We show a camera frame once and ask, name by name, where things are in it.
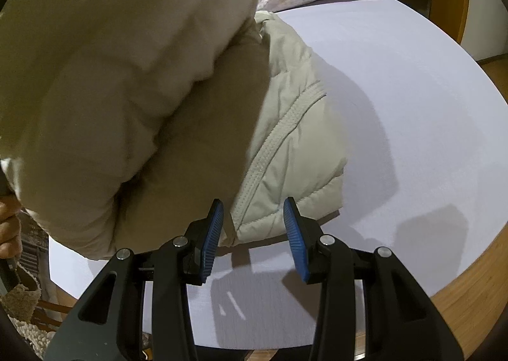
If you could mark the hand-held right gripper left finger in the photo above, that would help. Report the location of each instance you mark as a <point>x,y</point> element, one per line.
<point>210,242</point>

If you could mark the person's left hand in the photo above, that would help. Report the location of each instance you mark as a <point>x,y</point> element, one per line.
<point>8,230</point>

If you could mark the beige puffer jacket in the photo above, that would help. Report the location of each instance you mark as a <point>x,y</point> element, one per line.
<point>119,87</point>

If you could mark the wooden chair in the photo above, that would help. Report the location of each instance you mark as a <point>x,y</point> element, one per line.
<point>51,311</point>

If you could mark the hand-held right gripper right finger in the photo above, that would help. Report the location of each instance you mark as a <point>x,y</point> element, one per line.
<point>295,242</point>

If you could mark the bed with lavender sheet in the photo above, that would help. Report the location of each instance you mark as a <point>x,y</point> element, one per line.
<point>397,127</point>

